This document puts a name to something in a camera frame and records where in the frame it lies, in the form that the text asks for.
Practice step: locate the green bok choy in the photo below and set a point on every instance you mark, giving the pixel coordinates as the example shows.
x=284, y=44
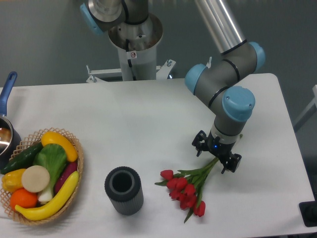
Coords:
x=53, y=158

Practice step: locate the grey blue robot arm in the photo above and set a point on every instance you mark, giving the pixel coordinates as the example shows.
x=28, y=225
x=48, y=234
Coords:
x=215, y=86

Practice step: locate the yellow squash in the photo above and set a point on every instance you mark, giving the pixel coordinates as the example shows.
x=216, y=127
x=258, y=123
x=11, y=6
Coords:
x=52, y=137

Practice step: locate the woven wicker basket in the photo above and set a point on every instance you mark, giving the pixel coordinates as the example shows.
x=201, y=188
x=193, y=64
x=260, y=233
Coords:
x=24, y=144

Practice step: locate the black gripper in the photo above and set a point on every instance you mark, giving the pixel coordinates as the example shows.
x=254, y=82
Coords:
x=221, y=150

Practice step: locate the dark grey ribbed vase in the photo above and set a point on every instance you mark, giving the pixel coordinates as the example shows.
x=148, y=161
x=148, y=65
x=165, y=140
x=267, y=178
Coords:
x=124, y=189

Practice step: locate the yellow bell pepper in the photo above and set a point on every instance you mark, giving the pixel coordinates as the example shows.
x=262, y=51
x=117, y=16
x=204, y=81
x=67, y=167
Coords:
x=12, y=181

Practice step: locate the blue handled saucepan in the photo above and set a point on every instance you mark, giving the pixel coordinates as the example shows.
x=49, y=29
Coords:
x=9, y=137

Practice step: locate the yellow banana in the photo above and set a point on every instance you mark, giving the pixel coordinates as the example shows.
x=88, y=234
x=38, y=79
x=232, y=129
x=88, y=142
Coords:
x=52, y=207

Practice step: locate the red tulip bouquet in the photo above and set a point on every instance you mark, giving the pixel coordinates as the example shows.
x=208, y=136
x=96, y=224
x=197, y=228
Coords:
x=186, y=186

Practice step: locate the beige round disc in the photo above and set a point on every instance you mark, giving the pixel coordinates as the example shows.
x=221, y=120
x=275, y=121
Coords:
x=35, y=179

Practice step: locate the white frame at right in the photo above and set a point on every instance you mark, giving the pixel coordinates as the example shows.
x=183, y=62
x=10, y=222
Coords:
x=307, y=112

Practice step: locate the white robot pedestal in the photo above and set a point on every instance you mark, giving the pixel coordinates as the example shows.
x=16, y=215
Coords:
x=137, y=51

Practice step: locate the green cucumber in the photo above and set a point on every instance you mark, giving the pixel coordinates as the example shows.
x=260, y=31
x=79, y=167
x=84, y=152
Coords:
x=22, y=160

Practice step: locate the purple eggplant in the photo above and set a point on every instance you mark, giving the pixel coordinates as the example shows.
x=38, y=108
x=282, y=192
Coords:
x=69, y=169

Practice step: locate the black device at edge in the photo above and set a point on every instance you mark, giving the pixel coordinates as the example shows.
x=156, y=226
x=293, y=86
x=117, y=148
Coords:
x=309, y=213

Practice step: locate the orange fruit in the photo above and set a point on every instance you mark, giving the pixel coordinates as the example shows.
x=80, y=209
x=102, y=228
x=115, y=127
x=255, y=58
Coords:
x=23, y=198

